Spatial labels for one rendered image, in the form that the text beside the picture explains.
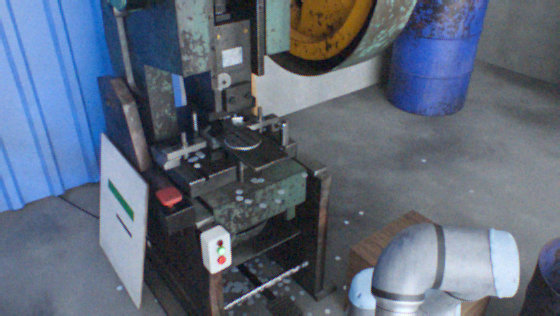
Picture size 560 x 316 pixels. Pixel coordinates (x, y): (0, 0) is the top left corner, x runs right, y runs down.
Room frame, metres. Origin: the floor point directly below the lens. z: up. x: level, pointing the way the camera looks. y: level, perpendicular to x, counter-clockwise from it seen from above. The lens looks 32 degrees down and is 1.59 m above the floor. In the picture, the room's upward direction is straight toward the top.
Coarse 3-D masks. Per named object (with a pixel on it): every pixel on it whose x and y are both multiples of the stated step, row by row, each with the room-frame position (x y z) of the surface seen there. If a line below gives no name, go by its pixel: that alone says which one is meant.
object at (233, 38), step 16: (224, 16) 1.48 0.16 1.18; (240, 16) 1.52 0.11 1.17; (224, 32) 1.43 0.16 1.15; (240, 32) 1.46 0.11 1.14; (224, 48) 1.43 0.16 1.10; (240, 48) 1.46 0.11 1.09; (224, 64) 1.42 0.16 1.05; (240, 64) 1.46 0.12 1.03; (224, 80) 1.40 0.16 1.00; (240, 80) 1.46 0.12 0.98; (208, 96) 1.43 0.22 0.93; (224, 96) 1.39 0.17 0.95; (240, 96) 1.42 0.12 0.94
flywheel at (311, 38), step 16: (304, 0) 1.73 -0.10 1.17; (320, 0) 1.66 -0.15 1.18; (336, 0) 1.60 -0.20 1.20; (352, 0) 1.54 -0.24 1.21; (368, 0) 1.44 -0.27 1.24; (304, 16) 1.73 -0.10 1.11; (320, 16) 1.66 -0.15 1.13; (336, 16) 1.60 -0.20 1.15; (352, 16) 1.49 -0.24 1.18; (368, 16) 1.45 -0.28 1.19; (304, 32) 1.73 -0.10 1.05; (320, 32) 1.66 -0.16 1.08; (336, 32) 1.55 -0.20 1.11; (352, 32) 1.48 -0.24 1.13; (304, 48) 1.67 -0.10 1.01; (320, 48) 1.60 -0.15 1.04; (336, 48) 1.54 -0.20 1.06; (352, 48) 1.55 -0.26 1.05
